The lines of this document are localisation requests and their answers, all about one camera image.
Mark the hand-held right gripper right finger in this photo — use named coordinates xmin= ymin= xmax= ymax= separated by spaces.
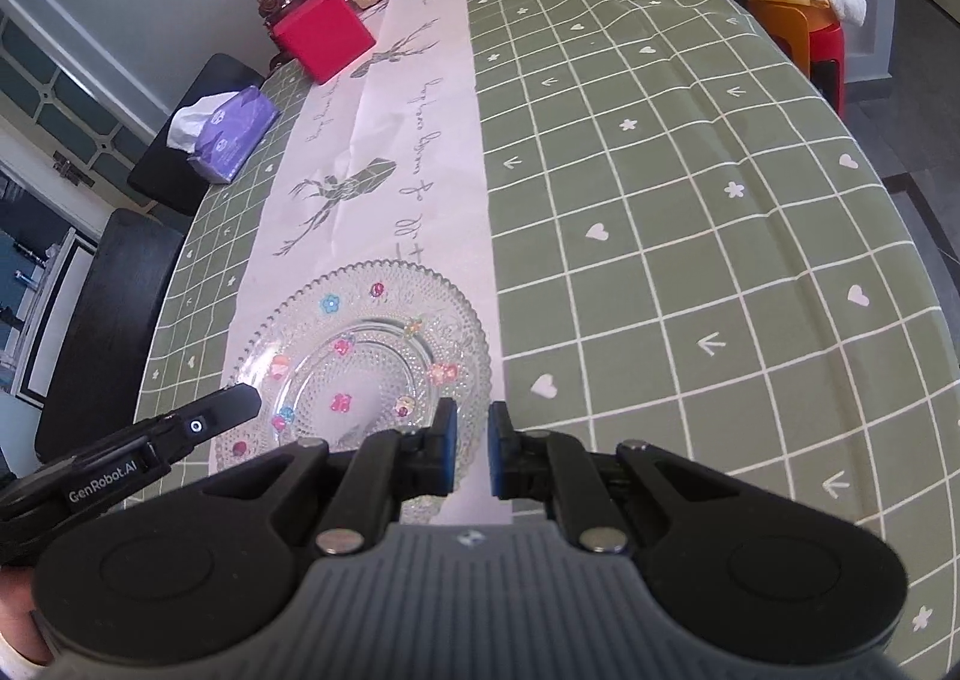
xmin=487 ymin=401 xmax=740 ymax=555

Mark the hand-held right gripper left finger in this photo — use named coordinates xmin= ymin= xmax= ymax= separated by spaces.
xmin=187 ymin=396 xmax=460 ymax=556

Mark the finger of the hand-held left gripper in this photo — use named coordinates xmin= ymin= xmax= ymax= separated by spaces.
xmin=214 ymin=384 xmax=263 ymax=432

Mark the flowered clear glass plate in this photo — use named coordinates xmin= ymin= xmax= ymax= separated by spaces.
xmin=214 ymin=260 xmax=494 ymax=523

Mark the person's left hand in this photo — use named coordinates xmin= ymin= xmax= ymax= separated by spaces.
xmin=0 ymin=566 xmax=53 ymax=662

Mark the purple tissue pack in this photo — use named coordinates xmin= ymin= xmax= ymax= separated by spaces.
xmin=166 ymin=88 xmax=280 ymax=185

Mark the white deer print table runner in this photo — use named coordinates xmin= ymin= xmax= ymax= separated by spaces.
xmin=214 ymin=0 xmax=515 ymax=527

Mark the panelled cabinet door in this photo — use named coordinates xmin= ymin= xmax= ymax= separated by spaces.
xmin=0 ymin=5 xmax=162 ymax=205

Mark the red box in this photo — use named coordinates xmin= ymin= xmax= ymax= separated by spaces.
xmin=271 ymin=0 xmax=377 ymax=86

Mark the brown ornate jar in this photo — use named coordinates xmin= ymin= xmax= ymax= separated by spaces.
xmin=256 ymin=0 xmax=307 ymax=70

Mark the orange stool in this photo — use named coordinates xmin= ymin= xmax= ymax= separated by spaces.
xmin=748 ymin=0 xmax=815 ymax=76

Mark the red stool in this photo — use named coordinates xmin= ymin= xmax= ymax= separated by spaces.
xmin=806 ymin=13 xmax=848 ymax=119

